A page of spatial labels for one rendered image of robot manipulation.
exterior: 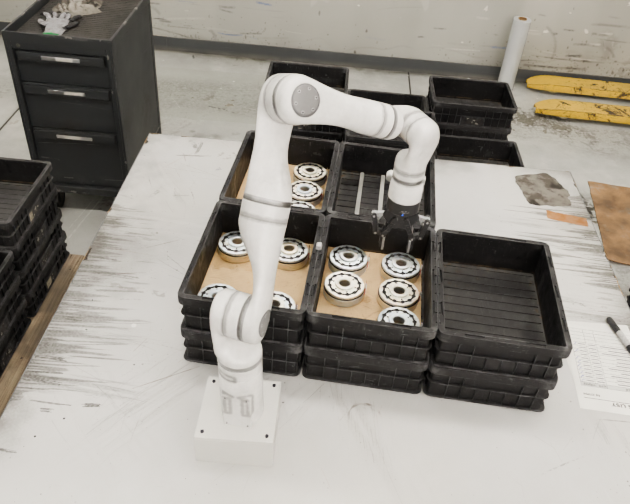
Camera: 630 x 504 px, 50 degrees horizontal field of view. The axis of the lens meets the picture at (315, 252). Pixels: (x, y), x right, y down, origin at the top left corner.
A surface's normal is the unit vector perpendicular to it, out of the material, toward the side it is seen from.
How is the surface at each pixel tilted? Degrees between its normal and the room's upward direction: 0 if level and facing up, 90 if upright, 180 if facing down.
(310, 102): 70
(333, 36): 90
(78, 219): 0
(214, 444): 90
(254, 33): 90
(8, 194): 0
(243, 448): 90
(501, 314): 0
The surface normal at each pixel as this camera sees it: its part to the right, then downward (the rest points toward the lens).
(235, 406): -0.17, 0.61
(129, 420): 0.07, -0.77
